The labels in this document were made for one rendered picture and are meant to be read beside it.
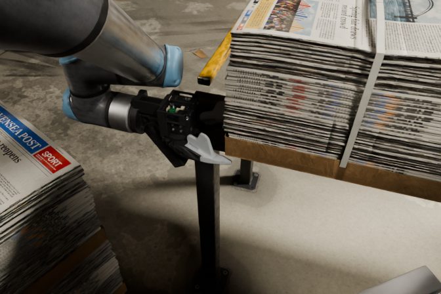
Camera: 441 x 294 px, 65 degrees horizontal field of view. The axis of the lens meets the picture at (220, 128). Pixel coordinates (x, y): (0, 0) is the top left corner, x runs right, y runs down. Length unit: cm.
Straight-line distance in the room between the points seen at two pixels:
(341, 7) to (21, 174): 54
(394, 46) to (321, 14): 11
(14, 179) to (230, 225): 102
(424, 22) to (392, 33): 6
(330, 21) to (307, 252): 108
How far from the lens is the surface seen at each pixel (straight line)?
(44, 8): 29
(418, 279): 56
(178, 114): 60
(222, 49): 87
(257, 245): 143
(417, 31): 53
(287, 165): 57
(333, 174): 57
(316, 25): 49
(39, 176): 60
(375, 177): 57
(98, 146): 189
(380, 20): 51
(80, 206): 65
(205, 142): 59
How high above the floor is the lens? 122
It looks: 40 degrees down
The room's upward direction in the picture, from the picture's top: straight up
